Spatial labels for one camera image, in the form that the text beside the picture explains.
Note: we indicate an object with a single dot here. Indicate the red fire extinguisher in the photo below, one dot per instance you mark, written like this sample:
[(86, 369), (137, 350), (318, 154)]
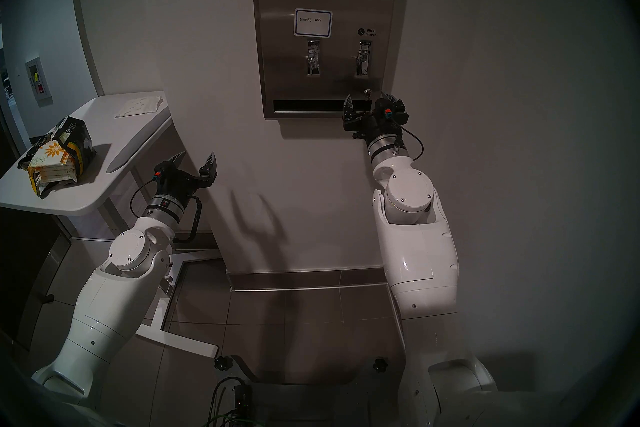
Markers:
[(41, 88)]

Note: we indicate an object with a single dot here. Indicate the grey door frame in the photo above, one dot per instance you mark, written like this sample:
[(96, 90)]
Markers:
[(85, 6)]

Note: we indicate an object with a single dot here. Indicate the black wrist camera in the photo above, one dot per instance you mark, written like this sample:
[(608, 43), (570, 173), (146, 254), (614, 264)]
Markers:
[(159, 175), (390, 113)]

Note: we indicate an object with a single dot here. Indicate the white table with legs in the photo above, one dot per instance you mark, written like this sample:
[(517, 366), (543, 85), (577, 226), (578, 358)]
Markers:
[(100, 131)]

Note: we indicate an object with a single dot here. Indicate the flat white wrapped pad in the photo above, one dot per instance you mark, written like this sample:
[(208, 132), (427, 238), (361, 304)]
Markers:
[(139, 107)]

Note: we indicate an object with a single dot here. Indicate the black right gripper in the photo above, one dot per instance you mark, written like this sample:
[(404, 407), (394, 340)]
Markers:
[(365, 126)]

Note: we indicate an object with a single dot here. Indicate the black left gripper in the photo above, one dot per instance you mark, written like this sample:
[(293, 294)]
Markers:
[(175, 183)]

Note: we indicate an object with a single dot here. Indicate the chrome pad dispensing mechanism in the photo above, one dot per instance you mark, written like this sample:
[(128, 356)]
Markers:
[(313, 58)]

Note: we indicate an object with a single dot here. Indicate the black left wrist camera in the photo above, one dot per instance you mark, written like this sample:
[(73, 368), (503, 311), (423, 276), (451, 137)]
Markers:
[(159, 175)]

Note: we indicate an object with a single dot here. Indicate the white pad with orange flower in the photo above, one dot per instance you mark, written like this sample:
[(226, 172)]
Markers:
[(52, 153)]

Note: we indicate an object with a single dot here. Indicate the black door stopper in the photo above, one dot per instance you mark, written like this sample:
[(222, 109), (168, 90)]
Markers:
[(48, 298)]

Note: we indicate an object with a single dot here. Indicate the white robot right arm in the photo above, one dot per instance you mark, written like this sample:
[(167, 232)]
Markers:
[(415, 241)]

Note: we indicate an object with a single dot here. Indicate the black star knob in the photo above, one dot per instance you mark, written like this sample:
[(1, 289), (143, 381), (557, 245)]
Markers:
[(380, 365), (224, 363)]

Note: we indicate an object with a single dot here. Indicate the white label with blue border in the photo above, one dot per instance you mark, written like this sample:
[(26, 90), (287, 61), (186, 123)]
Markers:
[(313, 23)]

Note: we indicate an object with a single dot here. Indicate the free tampon sticker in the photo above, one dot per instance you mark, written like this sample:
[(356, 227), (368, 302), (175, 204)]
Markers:
[(367, 32)]

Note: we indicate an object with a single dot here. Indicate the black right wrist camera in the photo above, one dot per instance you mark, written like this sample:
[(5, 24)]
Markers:
[(390, 113)]

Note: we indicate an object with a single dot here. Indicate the chrome tampon dispensing mechanism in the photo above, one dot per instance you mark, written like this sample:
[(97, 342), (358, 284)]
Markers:
[(363, 59)]

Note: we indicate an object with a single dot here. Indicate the dark robot base platform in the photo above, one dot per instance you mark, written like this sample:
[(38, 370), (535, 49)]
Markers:
[(310, 401)]

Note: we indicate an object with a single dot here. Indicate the wall fire extinguisher cabinet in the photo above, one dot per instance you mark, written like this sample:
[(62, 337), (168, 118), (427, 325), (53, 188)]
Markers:
[(39, 81)]

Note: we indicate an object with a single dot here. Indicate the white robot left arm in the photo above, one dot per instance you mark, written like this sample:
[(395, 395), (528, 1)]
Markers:
[(130, 251)]

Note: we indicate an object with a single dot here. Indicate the black yellow pad package bag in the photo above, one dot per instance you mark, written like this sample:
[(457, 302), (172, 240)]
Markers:
[(80, 136)]

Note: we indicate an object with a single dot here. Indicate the black power box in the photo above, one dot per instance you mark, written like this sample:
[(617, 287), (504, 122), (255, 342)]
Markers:
[(244, 401)]

